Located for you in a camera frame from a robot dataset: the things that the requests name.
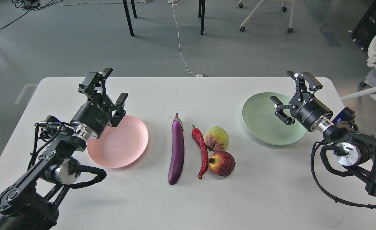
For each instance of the red pomegranate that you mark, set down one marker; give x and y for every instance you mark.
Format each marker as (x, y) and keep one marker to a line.
(221, 163)

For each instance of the black table leg right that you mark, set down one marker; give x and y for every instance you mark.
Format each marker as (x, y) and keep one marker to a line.
(201, 14)

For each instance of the black table leg left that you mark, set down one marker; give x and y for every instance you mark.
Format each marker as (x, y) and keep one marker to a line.
(128, 15)

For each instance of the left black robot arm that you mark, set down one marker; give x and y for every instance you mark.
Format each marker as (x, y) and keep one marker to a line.
(32, 202)

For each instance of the pink plate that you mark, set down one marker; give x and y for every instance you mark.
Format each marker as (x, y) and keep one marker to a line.
(119, 146)

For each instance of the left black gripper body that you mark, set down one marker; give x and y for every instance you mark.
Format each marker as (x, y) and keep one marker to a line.
(95, 115)

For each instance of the purple eggplant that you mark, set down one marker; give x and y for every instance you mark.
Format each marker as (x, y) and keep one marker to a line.
(178, 150)

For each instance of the red chili pepper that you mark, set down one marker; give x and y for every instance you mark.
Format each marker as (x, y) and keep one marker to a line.
(199, 139)

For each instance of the light green plate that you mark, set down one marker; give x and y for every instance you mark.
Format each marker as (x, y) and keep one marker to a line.
(258, 116)

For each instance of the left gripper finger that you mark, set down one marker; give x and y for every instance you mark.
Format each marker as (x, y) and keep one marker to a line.
(120, 102)
(94, 83)

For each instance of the black table leg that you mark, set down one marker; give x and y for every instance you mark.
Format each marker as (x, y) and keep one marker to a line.
(201, 14)
(128, 15)

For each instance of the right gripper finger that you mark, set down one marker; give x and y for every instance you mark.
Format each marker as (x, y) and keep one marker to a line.
(306, 83)
(280, 111)

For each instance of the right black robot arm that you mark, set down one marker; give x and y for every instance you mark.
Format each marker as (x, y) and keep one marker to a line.
(344, 150)

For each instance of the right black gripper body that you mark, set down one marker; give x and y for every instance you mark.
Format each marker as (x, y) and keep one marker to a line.
(308, 109)

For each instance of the green pink custard apple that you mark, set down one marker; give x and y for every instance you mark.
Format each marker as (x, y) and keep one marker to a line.
(216, 138)

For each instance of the white chair base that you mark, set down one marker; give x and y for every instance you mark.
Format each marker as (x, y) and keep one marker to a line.
(284, 7)

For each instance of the black equipment case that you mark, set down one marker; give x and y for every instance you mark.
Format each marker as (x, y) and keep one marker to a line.
(365, 30)

